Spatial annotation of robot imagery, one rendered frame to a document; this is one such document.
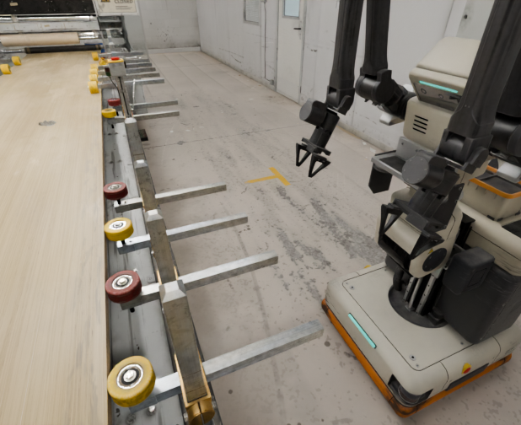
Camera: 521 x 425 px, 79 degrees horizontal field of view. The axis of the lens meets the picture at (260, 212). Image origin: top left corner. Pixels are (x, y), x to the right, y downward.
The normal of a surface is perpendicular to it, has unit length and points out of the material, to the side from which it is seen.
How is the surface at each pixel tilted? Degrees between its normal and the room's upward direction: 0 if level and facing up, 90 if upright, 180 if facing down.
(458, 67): 43
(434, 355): 0
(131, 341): 0
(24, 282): 0
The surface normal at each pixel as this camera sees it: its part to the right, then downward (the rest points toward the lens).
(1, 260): 0.00, -0.82
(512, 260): -0.92, 0.22
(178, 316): 0.39, 0.52
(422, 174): -0.84, -0.15
